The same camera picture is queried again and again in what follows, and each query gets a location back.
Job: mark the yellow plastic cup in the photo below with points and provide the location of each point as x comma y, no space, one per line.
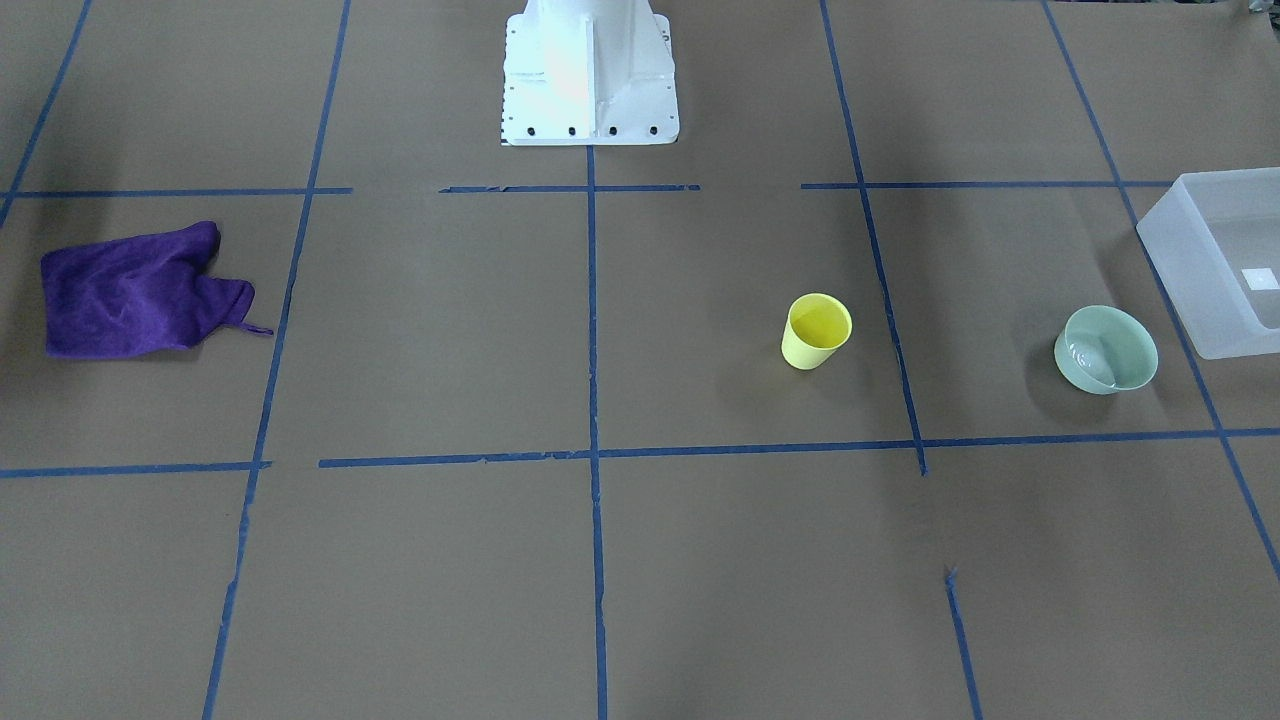
817,325

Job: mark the pale green ceramic bowl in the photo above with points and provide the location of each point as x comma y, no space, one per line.
1102,350

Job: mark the purple microfiber cloth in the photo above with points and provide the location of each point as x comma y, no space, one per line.
131,297

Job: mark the translucent plastic storage box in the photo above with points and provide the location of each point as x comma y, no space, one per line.
1214,241

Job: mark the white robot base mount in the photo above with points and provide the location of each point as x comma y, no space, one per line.
589,73

